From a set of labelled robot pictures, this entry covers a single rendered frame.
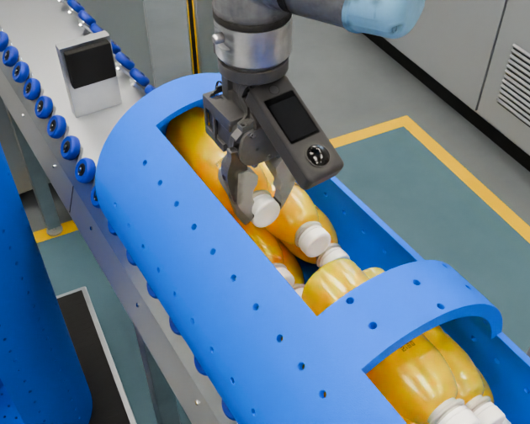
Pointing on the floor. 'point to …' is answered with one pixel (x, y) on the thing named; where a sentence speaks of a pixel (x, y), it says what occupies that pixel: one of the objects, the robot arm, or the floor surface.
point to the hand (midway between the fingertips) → (264, 211)
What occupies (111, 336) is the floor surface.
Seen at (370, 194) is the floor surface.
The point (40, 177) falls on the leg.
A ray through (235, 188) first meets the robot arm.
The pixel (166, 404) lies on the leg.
